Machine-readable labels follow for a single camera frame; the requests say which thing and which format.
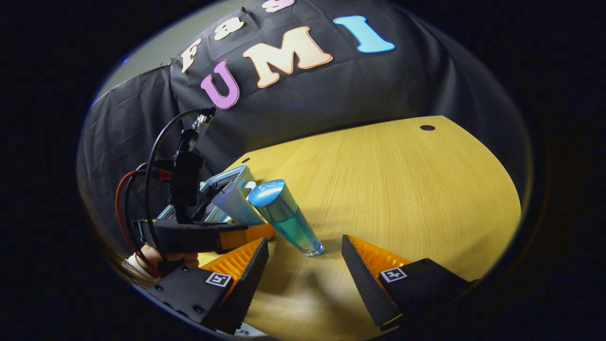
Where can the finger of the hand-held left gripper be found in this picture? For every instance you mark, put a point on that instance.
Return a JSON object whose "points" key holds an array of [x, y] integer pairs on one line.
{"points": [[248, 234]]}

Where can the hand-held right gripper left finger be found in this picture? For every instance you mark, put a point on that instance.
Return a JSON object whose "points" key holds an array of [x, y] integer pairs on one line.
{"points": [[246, 289]]}

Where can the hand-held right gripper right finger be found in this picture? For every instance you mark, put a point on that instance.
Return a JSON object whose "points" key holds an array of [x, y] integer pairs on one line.
{"points": [[364, 289]]}

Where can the blue skincare bottle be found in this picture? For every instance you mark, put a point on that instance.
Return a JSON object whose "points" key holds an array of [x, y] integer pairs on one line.
{"points": [[289, 220]]}

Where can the light blue suitcase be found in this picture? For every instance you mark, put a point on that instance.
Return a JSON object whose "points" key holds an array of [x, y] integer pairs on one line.
{"points": [[236, 176]]}

